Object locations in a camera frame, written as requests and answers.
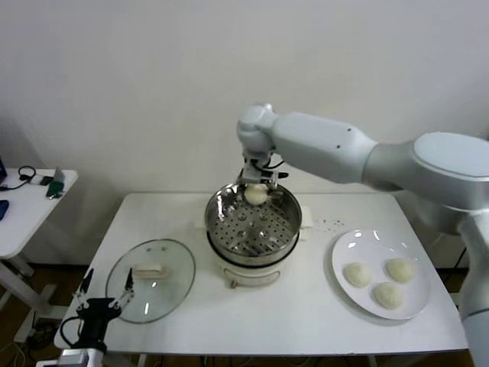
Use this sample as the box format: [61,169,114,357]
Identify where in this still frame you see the perforated steel steamer basket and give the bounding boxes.
[195,182,315,265]

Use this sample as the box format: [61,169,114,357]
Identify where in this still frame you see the scattered brown crumbs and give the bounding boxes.
[316,217,347,232]

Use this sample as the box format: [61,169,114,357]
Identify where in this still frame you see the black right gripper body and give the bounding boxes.
[253,151,279,186]

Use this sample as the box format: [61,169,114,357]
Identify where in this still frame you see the black coiled cable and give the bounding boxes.
[0,165,39,190]

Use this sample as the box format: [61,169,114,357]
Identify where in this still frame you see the glass lid with white handle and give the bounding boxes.
[105,239,197,325]

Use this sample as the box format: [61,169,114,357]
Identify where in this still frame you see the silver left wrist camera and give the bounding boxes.
[57,348,106,367]

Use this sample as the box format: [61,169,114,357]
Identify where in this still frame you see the white side table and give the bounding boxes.
[0,167,79,345]

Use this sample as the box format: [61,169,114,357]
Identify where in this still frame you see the white round plate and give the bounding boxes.
[331,229,432,320]

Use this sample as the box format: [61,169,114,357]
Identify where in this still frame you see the green grey hand tool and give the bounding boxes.
[46,166,66,199]

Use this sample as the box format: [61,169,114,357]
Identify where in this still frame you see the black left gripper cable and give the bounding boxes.
[60,316,87,349]

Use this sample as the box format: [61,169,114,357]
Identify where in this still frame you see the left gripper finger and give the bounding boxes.
[114,267,135,309]
[72,267,95,313]

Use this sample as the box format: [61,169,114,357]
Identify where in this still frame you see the white electric cooker base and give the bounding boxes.
[206,229,309,288]

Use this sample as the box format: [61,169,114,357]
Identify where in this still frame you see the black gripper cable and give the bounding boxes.
[263,158,288,179]
[60,316,87,349]

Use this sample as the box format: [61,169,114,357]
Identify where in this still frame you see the white steamed baozi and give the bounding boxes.
[345,262,372,287]
[243,183,268,206]
[372,281,404,310]
[384,257,416,284]

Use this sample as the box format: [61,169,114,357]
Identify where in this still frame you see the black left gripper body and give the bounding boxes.
[76,297,123,345]

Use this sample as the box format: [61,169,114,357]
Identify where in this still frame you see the power strip with cables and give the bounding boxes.
[22,319,62,349]

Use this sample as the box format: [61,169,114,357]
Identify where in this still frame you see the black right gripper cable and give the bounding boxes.
[263,158,288,179]

